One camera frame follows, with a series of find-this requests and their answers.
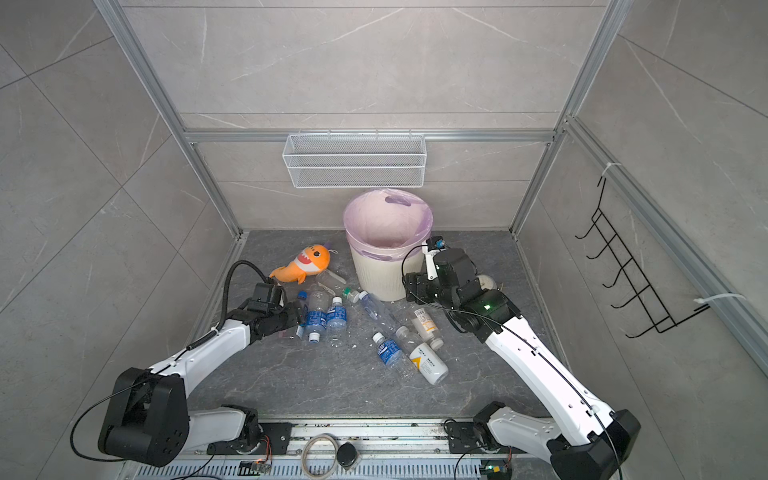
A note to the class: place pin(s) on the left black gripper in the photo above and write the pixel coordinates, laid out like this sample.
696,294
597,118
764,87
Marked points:
295,313

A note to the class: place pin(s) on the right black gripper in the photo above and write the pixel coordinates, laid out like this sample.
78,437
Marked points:
418,283

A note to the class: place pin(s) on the clear bottle orange white label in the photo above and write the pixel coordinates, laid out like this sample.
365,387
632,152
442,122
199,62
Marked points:
427,329

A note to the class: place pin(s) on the pocari sweat bottle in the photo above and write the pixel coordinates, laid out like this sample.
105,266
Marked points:
392,356
318,305

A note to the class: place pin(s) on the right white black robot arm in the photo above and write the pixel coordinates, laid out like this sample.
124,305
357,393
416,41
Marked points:
582,437

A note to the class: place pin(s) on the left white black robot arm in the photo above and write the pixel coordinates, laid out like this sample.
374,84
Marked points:
148,419

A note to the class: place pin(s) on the cream ribbed trash bin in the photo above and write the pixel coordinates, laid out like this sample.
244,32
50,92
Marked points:
380,270

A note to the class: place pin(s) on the pink plastic bin liner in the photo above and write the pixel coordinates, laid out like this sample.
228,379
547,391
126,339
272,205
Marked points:
385,224

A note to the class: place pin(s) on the long clear blue-tint bottle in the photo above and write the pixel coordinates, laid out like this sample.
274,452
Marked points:
382,316

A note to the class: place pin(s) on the Pocari Sweat bottle upright label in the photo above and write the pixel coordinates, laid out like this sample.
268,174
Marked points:
337,322

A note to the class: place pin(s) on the green label square clear bottle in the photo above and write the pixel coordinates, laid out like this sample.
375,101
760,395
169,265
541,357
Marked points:
337,286

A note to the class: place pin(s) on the orange shark plush toy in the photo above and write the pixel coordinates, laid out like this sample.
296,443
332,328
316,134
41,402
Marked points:
311,261

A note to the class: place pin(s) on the black round device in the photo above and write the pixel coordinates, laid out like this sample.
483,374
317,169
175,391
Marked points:
347,456

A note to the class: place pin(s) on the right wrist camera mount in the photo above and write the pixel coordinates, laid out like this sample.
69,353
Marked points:
431,248

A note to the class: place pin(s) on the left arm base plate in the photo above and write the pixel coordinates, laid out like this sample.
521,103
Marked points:
266,438

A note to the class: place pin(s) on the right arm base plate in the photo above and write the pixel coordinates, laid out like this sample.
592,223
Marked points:
462,438

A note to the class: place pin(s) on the black wire hook rack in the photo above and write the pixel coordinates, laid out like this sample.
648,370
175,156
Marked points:
629,271

